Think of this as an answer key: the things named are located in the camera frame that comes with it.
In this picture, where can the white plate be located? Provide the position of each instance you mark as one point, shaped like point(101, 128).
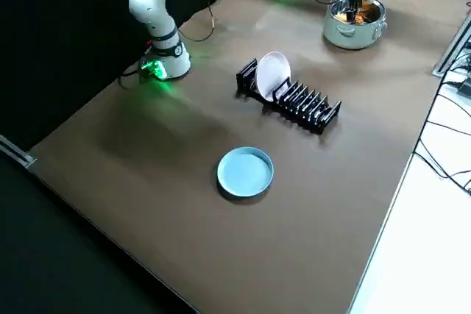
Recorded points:
point(272, 75)

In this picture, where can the light blue plate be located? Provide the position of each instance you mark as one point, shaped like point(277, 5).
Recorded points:
point(243, 172)

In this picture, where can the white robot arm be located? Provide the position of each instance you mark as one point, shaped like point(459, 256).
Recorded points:
point(154, 5)

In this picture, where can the steel cooking pot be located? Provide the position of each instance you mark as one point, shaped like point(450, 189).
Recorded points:
point(349, 36)

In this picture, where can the aluminium frame rail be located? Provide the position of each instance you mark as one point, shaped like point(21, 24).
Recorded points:
point(18, 152)

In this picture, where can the black dish rack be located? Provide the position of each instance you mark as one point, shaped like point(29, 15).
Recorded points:
point(316, 115)

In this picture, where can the aluminium post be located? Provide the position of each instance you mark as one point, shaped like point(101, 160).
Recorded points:
point(450, 49)

